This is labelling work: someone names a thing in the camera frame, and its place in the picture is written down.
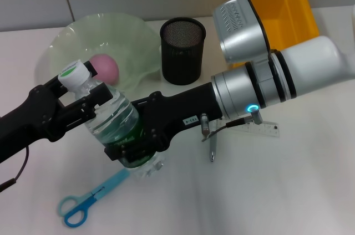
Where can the black mesh pen holder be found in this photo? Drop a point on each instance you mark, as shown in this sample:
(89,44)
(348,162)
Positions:
(181,60)

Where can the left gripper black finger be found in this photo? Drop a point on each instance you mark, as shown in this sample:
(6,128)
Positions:
(83,107)
(56,86)

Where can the pink peach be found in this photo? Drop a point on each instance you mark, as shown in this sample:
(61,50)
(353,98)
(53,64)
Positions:
(108,68)

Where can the pale green glass fruit plate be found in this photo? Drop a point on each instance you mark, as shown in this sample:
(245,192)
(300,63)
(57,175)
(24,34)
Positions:
(111,35)

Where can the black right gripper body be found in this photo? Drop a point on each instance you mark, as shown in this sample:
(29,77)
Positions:
(177,113)

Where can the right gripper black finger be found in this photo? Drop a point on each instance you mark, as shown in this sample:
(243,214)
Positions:
(133,154)
(142,102)

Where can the blue scissors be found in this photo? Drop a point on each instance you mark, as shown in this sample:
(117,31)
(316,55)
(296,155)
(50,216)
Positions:
(111,183)

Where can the transparent plastic ruler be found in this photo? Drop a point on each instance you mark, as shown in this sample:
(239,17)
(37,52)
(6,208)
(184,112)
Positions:
(266,129)

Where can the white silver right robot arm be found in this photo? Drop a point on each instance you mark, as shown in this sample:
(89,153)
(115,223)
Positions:
(305,66)

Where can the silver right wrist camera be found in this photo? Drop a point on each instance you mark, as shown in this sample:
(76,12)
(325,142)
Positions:
(241,32)

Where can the green label water bottle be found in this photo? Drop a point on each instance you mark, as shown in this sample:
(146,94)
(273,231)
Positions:
(116,113)

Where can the silver ballpoint pen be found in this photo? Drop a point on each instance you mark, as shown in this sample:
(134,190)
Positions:
(213,149)

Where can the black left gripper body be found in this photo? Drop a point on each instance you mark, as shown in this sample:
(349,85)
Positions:
(27,121)

